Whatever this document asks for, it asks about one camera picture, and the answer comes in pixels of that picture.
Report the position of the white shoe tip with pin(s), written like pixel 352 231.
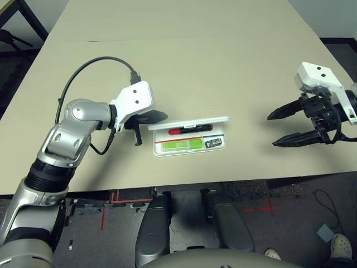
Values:
pixel 272 253

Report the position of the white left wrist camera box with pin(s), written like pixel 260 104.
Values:
pixel 136 96

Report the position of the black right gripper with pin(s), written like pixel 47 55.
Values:
pixel 323 114

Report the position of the grey robot leg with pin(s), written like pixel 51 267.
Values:
pixel 153 229
pixel 231 226

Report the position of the grey robot right leg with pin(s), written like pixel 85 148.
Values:
pixel 231 226

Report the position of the blue grey floor pad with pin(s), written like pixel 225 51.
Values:
pixel 325 233

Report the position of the white plastic pencil case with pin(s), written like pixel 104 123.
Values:
pixel 189 121

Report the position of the grey robot torso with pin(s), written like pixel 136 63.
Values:
pixel 217 259

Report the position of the grey robot left leg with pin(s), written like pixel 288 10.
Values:
pixel 153 229

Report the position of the white perforated shoe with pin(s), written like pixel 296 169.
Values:
pixel 341 247

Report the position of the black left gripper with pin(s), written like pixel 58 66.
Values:
pixel 134 123

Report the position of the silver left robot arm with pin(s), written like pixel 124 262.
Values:
pixel 72 125

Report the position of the red black marker pen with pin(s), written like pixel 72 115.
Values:
pixel 192 129

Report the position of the red tape vertical strip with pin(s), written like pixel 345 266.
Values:
pixel 103 219

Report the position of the black framed side table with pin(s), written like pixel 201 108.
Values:
pixel 33 16

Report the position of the black tripod stand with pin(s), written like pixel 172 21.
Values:
pixel 14 39

